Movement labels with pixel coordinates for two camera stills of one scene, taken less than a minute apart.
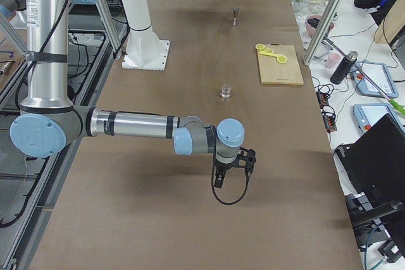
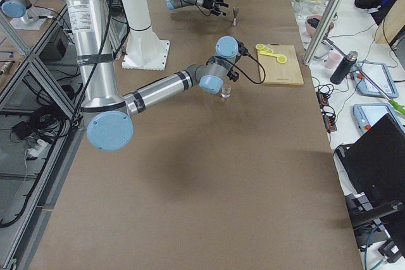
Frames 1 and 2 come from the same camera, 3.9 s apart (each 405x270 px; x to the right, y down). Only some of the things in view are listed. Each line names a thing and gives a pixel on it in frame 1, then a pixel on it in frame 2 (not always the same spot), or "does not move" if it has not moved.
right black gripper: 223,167 -> 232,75
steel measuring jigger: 235,21 does not move
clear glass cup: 226,91 does not move
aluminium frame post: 330,14 does not move
